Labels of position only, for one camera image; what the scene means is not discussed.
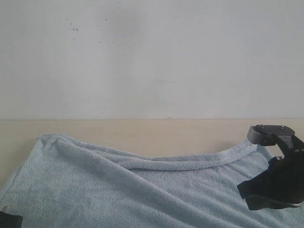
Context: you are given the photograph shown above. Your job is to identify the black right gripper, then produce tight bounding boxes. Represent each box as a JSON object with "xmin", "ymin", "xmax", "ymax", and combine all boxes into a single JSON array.
[{"xmin": 237, "ymin": 135, "xmax": 304, "ymax": 210}]

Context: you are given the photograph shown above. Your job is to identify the light blue terry towel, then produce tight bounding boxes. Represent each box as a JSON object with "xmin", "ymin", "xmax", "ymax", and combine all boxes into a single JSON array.
[{"xmin": 0, "ymin": 134, "xmax": 304, "ymax": 228}]

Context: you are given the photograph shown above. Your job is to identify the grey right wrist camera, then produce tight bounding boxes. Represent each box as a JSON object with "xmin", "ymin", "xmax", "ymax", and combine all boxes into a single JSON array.
[{"xmin": 247, "ymin": 124, "xmax": 295, "ymax": 146}]

